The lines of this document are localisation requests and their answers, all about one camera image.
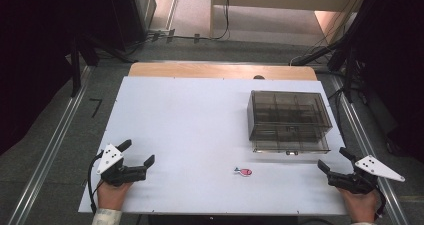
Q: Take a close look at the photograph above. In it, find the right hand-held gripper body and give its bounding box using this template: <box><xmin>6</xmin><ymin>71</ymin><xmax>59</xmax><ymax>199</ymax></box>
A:
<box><xmin>327</xmin><ymin>154</ymin><xmax>406</xmax><ymax>196</ymax></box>

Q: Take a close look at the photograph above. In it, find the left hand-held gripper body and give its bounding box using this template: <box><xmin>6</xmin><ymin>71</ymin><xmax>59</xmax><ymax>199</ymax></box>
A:
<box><xmin>96</xmin><ymin>143</ymin><xmax>148</xmax><ymax>188</ymax></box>

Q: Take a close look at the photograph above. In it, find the smoky transparent drawer box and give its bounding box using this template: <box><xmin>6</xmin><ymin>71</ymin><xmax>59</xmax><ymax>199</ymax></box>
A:
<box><xmin>246</xmin><ymin>89</ymin><xmax>334</xmax><ymax>156</ymax></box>

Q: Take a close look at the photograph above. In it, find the small pink fish figure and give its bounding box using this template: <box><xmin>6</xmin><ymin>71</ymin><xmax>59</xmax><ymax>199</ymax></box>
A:
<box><xmin>233</xmin><ymin>166</ymin><xmax>254</xmax><ymax>178</ymax></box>

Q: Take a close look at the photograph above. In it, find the person's right hand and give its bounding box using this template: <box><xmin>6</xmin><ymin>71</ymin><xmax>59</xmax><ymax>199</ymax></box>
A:
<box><xmin>337</xmin><ymin>186</ymin><xmax>380</xmax><ymax>224</ymax></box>

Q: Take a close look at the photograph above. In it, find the person's left hand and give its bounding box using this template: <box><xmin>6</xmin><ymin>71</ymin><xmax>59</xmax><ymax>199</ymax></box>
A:
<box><xmin>96</xmin><ymin>180</ymin><xmax>134</xmax><ymax>212</ymax></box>

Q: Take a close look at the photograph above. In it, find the black metal stand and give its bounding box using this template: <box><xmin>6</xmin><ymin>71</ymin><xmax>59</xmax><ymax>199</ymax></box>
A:
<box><xmin>326</xmin><ymin>34</ymin><xmax>369</xmax><ymax>105</ymax></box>
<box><xmin>68</xmin><ymin>33</ymin><xmax>134</xmax><ymax>98</ymax></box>

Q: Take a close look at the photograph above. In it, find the black curtain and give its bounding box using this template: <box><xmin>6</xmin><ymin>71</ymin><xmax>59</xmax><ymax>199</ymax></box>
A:
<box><xmin>346</xmin><ymin>0</ymin><xmax>424</xmax><ymax>164</ymax></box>
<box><xmin>0</xmin><ymin>0</ymin><xmax>114</xmax><ymax>157</ymax></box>

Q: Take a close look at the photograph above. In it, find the dark cabinet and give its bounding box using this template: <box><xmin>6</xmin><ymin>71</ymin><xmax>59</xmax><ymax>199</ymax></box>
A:
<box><xmin>106</xmin><ymin>0</ymin><xmax>158</xmax><ymax>52</ymax></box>

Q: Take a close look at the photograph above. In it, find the metal floor rail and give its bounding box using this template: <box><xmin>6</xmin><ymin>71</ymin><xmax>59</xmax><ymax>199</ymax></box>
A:
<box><xmin>331</xmin><ymin>74</ymin><xmax>412</xmax><ymax>225</ymax></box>
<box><xmin>8</xmin><ymin>65</ymin><xmax>93</xmax><ymax>225</ymax></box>

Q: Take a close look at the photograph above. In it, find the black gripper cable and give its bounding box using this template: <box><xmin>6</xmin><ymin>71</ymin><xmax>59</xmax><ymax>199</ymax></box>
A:
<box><xmin>86</xmin><ymin>149</ymin><xmax>105</xmax><ymax>215</ymax></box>
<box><xmin>373</xmin><ymin>184</ymin><xmax>388</xmax><ymax>220</ymax></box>

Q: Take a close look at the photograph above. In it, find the black floor cable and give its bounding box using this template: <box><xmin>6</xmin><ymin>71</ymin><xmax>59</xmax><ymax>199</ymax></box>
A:
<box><xmin>327</xmin><ymin>86</ymin><xmax>348</xmax><ymax>136</ymax></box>

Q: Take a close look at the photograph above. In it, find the black hanging cable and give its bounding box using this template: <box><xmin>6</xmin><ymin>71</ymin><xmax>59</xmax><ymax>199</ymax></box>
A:
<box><xmin>173</xmin><ymin>0</ymin><xmax>233</xmax><ymax>42</ymax></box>

